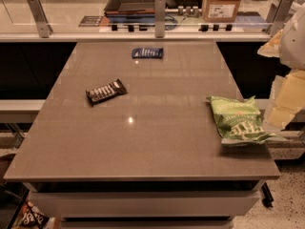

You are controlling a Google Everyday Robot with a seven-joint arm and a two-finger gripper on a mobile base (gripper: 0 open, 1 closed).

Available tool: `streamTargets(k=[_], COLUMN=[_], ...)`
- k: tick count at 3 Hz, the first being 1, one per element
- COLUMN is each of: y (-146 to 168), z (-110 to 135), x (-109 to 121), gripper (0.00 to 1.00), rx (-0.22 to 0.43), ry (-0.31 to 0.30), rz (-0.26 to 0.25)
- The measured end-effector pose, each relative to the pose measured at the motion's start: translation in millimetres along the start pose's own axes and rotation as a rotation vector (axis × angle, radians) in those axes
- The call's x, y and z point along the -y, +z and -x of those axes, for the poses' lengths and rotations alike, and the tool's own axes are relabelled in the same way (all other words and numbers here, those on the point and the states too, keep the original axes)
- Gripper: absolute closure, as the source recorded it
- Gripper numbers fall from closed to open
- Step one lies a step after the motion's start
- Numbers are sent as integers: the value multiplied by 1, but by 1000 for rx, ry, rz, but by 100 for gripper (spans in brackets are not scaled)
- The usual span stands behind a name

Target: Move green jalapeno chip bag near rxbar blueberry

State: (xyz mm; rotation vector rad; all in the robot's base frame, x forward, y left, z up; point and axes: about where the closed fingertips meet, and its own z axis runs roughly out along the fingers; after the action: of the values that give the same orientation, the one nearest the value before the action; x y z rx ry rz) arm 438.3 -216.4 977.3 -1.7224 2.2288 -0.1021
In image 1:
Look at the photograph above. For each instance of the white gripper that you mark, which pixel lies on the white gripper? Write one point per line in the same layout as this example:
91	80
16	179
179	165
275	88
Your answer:
294	43

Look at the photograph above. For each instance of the green jalapeno chip bag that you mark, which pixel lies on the green jalapeno chip bag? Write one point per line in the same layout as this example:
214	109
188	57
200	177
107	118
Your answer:
239	123

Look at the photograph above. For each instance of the blue rxbar blueberry bar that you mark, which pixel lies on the blue rxbar blueberry bar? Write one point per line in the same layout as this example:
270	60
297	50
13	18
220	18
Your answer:
147	53

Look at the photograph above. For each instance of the red snack bag on floor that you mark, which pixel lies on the red snack bag on floor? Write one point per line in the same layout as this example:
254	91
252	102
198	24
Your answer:
30	217

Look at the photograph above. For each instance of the brown cardboard box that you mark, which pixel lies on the brown cardboard box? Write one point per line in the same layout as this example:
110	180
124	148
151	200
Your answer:
220	10

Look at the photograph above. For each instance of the dark chocolate snack bar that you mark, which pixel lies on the dark chocolate snack bar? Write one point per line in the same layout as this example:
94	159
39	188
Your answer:
106	92

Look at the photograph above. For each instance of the glass barrier panel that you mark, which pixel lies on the glass barrier panel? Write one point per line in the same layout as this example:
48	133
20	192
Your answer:
69	20

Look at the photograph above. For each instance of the white table base drawer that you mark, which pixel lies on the white table base drawer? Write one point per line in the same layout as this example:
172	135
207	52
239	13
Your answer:
146	210

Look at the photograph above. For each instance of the right metal railing post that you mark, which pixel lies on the right metal railing post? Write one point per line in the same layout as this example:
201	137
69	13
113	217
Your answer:
280	12

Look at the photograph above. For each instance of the metal railing post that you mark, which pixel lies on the metal railing post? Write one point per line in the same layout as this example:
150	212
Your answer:
42	24
280	12
159	17

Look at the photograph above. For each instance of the middle metal railing post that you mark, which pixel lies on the middle metal railing post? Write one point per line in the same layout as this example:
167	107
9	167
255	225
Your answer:
159	17

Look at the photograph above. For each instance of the left metal railing post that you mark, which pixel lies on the left metal railing post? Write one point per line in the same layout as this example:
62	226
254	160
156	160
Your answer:
42	24

